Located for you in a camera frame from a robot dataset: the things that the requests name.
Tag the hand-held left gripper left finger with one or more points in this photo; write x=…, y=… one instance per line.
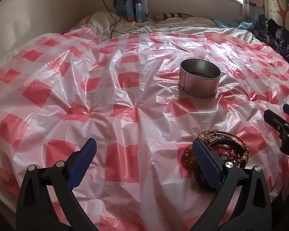
x=83, y=158

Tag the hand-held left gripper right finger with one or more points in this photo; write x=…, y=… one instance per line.
x=204, y=161

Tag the round metal tin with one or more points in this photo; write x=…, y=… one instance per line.
x=197, y=86

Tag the red white checked plastic sheet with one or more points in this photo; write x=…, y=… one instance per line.
x=110, y=101

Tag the black puffer jacket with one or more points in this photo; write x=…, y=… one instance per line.
x=279, y=38

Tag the blue plastic bag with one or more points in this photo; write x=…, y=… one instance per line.
x=245, y=25

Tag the pale cartoon print curtain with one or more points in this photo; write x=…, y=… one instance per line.
x=252, y=7

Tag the white bed quilt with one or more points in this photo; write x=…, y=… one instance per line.
x=183, y=28

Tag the striped pillow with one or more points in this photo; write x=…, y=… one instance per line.
x=173, y=15

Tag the blue cartoon print curtain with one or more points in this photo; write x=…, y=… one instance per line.
x=130, y=2

